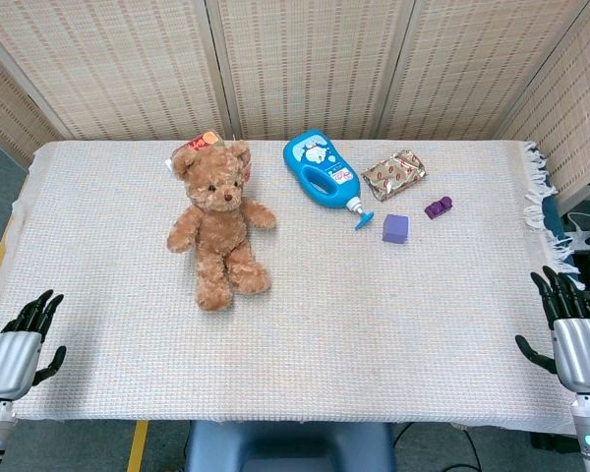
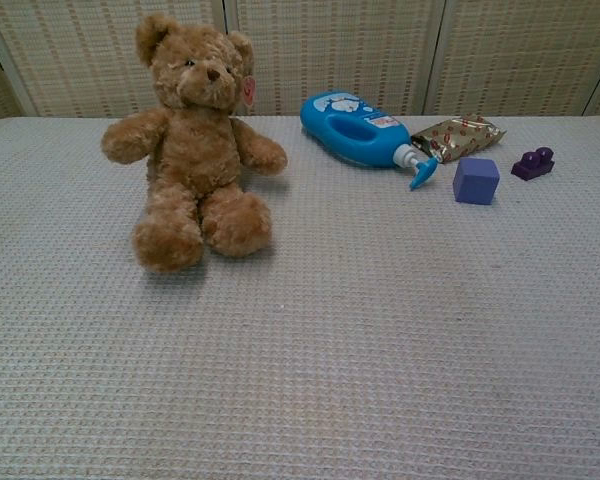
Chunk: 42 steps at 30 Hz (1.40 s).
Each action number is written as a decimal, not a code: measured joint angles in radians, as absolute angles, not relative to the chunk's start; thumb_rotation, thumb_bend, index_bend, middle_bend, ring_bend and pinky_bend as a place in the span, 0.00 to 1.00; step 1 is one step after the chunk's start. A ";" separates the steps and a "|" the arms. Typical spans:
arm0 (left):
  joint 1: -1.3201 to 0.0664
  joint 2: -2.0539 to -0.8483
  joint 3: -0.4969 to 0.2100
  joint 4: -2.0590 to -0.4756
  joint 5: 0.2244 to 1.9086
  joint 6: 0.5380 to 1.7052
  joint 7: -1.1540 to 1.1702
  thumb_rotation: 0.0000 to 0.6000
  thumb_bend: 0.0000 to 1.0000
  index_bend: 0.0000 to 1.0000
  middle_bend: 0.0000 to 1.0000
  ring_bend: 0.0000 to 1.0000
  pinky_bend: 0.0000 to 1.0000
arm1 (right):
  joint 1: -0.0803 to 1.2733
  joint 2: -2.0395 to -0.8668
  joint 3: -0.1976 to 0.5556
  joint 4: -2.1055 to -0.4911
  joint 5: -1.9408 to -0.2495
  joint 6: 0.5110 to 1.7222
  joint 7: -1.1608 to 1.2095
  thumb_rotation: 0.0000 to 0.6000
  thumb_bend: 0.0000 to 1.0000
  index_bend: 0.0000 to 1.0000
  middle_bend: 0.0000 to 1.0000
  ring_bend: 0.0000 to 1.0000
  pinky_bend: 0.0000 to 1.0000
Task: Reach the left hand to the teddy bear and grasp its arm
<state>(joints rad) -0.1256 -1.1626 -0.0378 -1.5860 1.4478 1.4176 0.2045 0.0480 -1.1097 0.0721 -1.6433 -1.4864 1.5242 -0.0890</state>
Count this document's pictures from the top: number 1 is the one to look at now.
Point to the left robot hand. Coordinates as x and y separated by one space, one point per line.
7 355

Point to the gold foil snack packet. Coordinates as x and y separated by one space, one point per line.
394 175

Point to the small purple toy block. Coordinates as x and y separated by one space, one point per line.
438 207

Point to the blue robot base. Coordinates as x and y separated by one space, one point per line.
290 446

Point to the bamboo folding screen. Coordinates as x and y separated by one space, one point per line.
295 64

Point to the brown teddy bear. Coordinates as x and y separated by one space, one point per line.
218 221

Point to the purple foam cube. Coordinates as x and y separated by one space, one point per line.
395 228

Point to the blue lotion pump bottle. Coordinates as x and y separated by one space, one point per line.
324 173

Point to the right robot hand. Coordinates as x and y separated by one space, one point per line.
577 351

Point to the red snack packet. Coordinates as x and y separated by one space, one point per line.
202 141

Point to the white woven tablecloth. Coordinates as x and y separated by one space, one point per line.
295 314

